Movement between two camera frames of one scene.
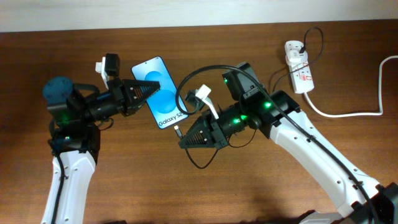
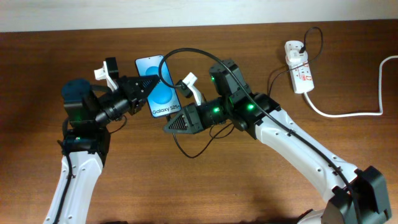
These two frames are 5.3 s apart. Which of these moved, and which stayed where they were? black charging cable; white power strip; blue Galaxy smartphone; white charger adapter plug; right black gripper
Moved: black charging cable; blue Galaxy smartphone; right black gripper
Stayed: white power strip; white charger adapter plug
